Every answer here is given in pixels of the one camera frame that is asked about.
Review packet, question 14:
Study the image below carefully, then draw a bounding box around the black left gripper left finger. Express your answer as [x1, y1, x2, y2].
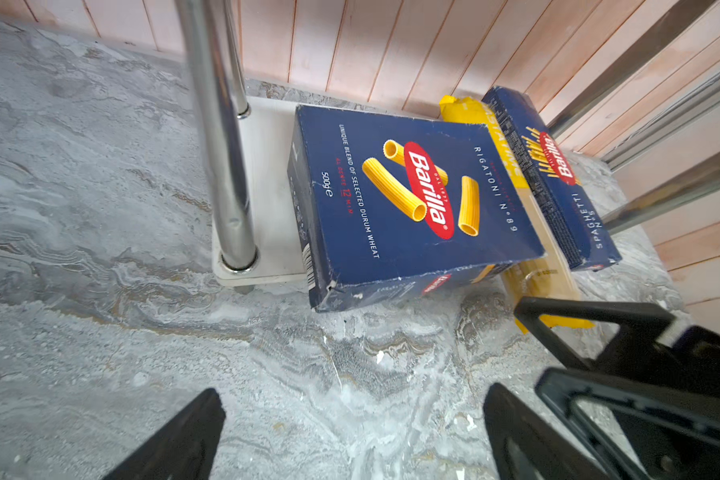
[105, 388, 226, 479]

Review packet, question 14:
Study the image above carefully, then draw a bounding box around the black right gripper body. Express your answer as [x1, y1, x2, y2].
[654, 325, 720, 398]

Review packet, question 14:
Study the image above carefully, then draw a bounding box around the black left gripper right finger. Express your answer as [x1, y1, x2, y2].
[483, 383, 606, 479]

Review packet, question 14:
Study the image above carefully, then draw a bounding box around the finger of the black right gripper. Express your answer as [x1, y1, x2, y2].
[514, 297, 676, 372]
[535, 368, 720, 479]

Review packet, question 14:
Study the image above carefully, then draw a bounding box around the blue Barilla spaghetti box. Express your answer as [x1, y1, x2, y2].
[482, 86, 622, 271]

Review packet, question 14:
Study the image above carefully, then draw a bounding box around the yellow pasta bag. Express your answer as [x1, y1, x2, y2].
[440, 95, 580, 305]

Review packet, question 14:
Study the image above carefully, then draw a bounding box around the dark blue pasta box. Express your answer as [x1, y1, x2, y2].
[287, 105, 545, 312]

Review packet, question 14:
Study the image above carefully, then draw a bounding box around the white two-tier shelf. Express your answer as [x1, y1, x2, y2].
[174, 1, 720, 287]

